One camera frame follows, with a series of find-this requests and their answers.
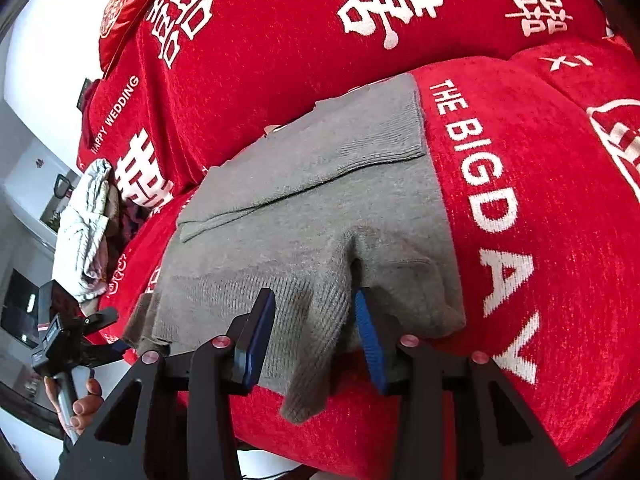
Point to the person's left hand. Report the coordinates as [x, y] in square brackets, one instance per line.
[87, 400]

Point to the red printed cushion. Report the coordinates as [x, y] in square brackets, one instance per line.
[125, 15]

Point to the red printed sofa cover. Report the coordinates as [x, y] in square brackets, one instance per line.
[525, 185]

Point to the grey knit sweater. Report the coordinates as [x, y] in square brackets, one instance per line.
[300, 220]

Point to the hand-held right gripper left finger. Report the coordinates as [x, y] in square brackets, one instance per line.
[257, 340]

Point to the white cabinet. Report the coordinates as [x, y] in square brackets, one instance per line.
[35, 175]

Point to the light grey crumpled garment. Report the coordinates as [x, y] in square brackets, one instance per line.
[82, 230]

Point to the black television screen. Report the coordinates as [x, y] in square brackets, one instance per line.
[17, 307]

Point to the dark patterned cloth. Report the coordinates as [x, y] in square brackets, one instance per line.
[127, 220]

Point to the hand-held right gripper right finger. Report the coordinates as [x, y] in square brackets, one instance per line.
[370, 340]

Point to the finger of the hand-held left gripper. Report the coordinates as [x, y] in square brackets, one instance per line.
[102, 319]
[112, 349]

